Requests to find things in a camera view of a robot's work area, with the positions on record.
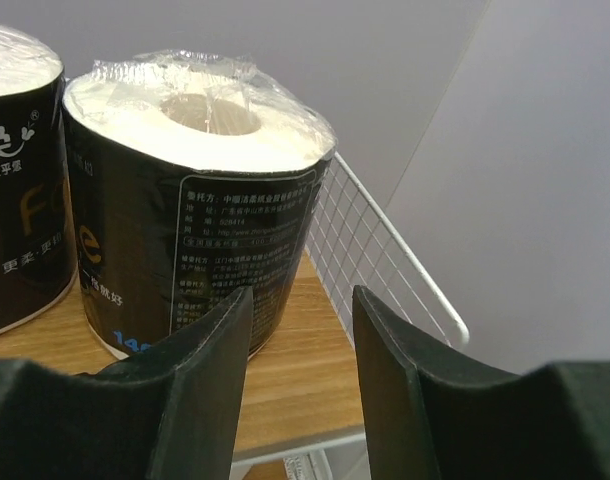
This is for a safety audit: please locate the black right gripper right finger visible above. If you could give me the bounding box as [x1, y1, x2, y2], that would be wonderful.
[352, 286, 610, 479]

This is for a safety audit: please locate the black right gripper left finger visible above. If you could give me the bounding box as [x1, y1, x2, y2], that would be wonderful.
[0, 287, 253, 479]

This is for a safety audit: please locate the black roll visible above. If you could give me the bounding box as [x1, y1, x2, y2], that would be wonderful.
[0, 24, 76, 334]
[62, 50, 337, 358]

